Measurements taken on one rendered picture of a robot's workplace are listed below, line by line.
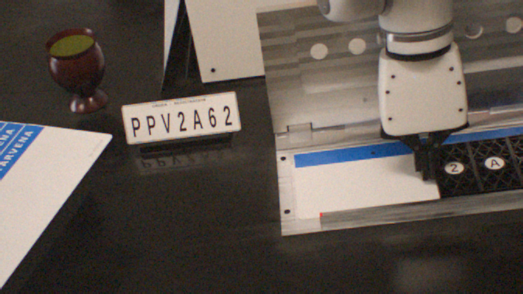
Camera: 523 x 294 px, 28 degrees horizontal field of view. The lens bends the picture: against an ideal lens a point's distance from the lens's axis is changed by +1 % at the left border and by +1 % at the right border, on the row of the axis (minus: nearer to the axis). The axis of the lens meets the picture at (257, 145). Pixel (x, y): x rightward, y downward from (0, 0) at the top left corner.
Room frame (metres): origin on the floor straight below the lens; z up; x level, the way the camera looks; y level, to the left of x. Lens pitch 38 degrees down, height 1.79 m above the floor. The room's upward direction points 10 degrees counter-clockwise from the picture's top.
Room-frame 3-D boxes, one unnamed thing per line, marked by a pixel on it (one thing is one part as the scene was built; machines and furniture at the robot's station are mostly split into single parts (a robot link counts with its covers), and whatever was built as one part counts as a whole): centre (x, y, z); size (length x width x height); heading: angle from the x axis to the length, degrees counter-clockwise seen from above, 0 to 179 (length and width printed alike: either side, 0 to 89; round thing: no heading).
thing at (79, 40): (1.31, 0.24, 0.96); 0.09 x 0.09 x 0.11
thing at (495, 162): (0.97, -0.28, 0.93); 0.10 x 0.05 x 0.01; 175
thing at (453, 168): (0.98, -0.24, 0.93); 0.10 x 0.05 x 0.01; 175
